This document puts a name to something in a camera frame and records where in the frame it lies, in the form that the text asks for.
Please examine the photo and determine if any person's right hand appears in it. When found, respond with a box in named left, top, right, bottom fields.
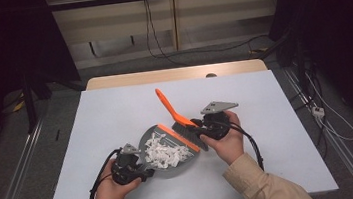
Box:
left=196, top=108, right=247, bottom=169

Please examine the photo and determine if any dark curtain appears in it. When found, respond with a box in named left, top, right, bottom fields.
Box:
left=265, top=0, right=353, bottom=156
left=0, top=0, right=91, bottom=174

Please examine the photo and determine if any pile of white paper scraps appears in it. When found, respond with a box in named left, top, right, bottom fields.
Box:
left=141, top=128, right=193, bottom=172

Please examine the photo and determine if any hand-held gripper cable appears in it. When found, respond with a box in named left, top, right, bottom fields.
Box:
left=82, top=147, right=127, bottom=199
left=227, top=119, right=266, bottom=176

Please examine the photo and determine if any orange brush with grey bristles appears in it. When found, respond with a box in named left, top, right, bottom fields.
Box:
left=154, top=83, right=211, bottom=157

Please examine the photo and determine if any person's left hand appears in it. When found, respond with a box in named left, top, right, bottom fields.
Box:
left=90, top=155, right=146, bottom=199

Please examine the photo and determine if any grey dustpan with orange edge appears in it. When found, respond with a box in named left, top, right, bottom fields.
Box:
left=135, top=119, right=204, bottom=183

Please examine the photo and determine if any left hand-held gripper cable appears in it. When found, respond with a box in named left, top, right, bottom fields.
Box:
left=82, top=147, right=127, bottom=199

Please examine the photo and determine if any black metal stand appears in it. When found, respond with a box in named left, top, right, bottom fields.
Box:
left=20, top=73, right=40, bottom=135

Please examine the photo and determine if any wooden table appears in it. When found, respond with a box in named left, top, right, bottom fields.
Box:
left=31, top=51, right=340, bottom=199

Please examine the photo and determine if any white table mat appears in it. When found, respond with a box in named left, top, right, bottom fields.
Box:
left=32, top=62, right=340, bottom=199

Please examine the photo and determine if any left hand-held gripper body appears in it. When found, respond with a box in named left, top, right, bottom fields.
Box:
left=107, top=141, right=149, bottom=187

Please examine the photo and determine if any right hand-held gripper cable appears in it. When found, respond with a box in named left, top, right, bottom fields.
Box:
left=227, top=119, right=266, bottom=176

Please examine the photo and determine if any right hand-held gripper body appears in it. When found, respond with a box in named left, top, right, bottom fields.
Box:
left=198, top=98, right=243, bottom=143

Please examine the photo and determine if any white power strip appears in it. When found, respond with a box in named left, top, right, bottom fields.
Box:
left=310, top=105, right=326, bottom=119

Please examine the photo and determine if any white floor cable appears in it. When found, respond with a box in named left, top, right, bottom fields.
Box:
left=304, top=68, right=353, bottom=146

